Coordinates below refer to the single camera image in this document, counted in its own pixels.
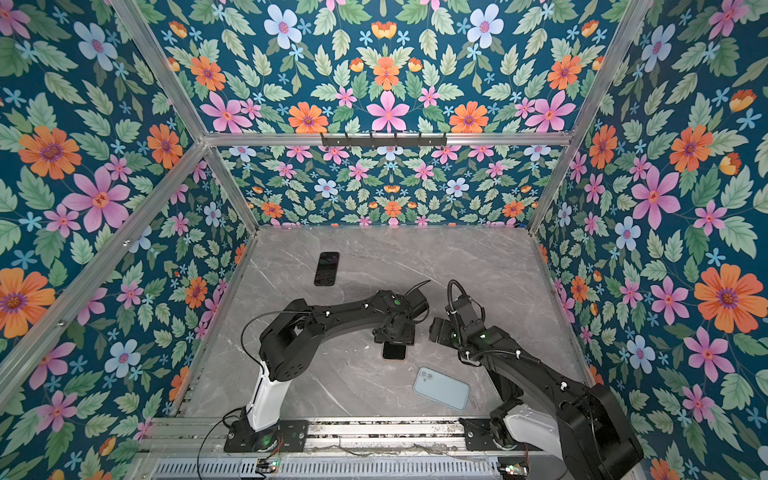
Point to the white vented cable duct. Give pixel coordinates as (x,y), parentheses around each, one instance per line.
(419,467)

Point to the black smartphone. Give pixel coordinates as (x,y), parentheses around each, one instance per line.
(394,351)

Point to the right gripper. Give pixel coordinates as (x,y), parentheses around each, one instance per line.
(443,332)

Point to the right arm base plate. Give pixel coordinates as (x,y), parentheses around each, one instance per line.
(478,436)

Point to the aluminium front rail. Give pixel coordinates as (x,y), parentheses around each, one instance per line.
(355,436)

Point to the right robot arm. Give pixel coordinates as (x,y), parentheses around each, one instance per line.
(581,425)

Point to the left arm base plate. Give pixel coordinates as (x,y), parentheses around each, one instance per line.
(285,436)

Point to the black hook rail bracket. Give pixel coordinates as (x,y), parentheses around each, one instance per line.
(371,140)

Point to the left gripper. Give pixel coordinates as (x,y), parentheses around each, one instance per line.
(386,336)

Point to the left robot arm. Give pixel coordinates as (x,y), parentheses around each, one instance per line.
(290,342)

